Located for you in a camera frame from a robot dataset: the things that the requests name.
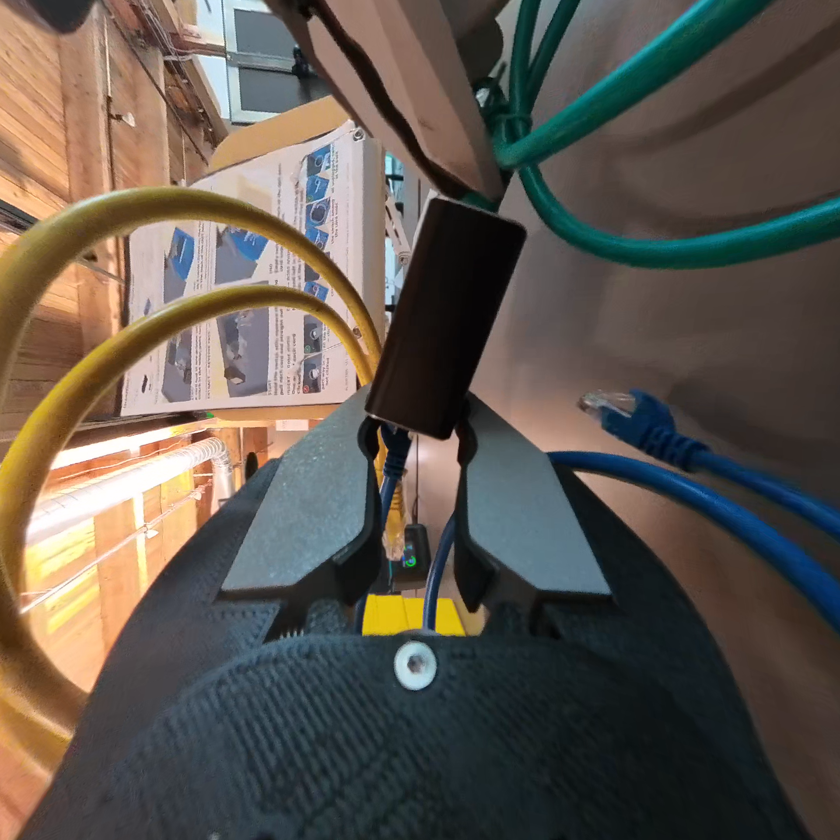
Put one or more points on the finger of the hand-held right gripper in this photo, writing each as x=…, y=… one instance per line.
x=426, y=79
x=315, y=47

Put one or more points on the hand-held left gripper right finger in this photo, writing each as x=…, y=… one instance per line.
x=525, y=518

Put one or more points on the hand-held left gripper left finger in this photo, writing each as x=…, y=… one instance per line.
x=308, y=505

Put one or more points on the black ethernet splitter box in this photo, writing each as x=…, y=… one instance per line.
x=446, y=315

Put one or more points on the beige display board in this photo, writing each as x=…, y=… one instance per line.
x=275, y=131

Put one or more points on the small black device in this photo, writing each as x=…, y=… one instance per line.
x=417, y=558

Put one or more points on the yellow crate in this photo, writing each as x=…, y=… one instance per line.
x=407, y=613

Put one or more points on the white insulated pipe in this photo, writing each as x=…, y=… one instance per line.
x=131, y=482

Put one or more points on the printed instruction sheet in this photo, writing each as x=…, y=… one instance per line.
x=187, y=262

